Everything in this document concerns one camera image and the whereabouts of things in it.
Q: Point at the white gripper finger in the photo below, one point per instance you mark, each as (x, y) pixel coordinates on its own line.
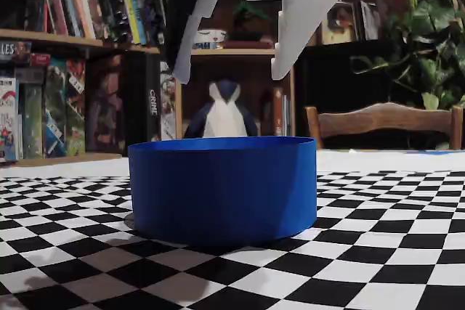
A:
(301, 27)

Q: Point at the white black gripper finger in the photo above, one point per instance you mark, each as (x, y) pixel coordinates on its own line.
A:
(185, 16)

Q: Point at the black Crime game box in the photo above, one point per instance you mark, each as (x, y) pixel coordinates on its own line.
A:
(153, 106)

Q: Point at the pale sketch game box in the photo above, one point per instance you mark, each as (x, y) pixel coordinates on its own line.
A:
(168, 114)

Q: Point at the dark purple game box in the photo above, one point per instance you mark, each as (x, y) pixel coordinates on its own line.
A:
(103, 106)

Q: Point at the green red game box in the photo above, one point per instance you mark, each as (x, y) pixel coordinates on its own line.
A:
(75, 106)

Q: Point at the teal game box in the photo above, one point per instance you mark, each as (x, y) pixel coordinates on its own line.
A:
(54, 114)

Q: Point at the Citadelles game box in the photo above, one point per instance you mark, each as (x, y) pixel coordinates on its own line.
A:
(12, 52)

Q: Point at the blue round box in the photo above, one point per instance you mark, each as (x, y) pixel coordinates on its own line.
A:
(221, 190)

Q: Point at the dark green game box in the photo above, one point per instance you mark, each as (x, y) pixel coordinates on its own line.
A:
(31, 125)

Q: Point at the white cartoon game box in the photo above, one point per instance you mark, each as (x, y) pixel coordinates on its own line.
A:
(8, 117)

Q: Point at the white patterned bowl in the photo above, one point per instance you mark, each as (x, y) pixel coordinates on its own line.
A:
(210, 38)

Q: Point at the framed cartoon picture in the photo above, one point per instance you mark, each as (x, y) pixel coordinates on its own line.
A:
(341, 23)

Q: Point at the dark green bonsai model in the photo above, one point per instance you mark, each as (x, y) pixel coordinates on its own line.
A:
(250, 19)

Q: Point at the red flat tray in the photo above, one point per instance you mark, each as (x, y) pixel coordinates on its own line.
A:
(248, 45)

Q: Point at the yellow green book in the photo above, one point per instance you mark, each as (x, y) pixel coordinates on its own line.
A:
(129, 5)

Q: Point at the wooden shelf with black doors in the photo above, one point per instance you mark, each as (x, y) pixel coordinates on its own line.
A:
(319, 81)

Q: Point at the light wooden bookshelf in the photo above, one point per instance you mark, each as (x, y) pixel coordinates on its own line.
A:
(232, 52)

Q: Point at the white upright book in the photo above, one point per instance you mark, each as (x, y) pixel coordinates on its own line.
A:
(370, 19)

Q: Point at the orange spine book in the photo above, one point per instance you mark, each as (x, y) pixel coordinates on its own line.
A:
(277, 114)

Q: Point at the thin light blue book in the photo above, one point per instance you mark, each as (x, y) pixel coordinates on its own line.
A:
(287, 117)

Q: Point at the orange cover book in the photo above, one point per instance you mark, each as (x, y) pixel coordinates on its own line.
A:
(81, 5)

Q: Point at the brown wooden chair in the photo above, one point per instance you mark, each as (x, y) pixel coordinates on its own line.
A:
(385, 121)

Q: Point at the green leafy pothos plant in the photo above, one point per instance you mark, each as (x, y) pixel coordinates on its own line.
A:
(428, 34)

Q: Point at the pink red book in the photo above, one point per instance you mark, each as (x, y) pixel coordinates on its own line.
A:
(57, 5)

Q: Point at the blue tape strip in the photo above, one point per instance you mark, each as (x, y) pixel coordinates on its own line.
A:
(428, 151)

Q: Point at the black white checkered mat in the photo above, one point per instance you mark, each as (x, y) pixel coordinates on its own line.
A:
(363, 252)

